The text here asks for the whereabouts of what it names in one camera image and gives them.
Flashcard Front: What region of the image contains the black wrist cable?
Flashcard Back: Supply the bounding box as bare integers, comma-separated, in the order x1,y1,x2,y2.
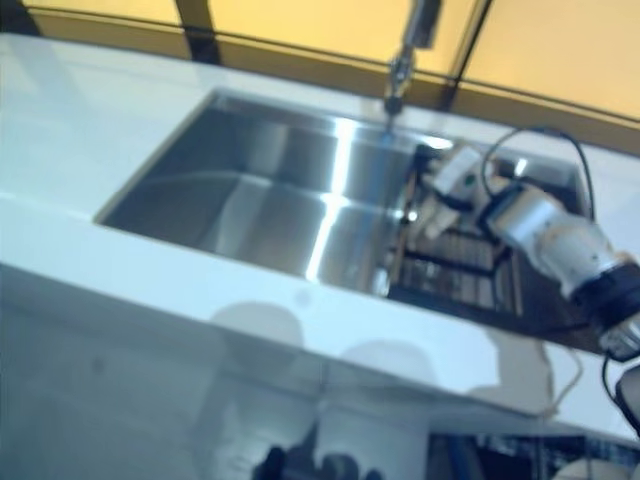
478,123,600,222

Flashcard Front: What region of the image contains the chrome kitchen faucet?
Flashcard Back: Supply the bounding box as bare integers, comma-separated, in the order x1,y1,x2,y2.
381,0,447,115

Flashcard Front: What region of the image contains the stainless steel sink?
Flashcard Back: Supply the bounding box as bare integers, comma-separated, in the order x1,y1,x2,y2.
93,86,597,352

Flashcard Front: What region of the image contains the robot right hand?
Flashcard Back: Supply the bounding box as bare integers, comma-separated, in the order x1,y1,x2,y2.
426,146,497,210

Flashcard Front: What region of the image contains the round cream plate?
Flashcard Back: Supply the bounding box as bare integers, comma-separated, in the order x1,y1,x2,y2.
422,202,456,242

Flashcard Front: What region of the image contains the white cabinet door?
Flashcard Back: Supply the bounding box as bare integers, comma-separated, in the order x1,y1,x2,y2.
0,319,330,480
319,368,504,480

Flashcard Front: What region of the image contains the black dish drying rack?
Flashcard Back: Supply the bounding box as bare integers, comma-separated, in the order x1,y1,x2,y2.
386,143,527,317

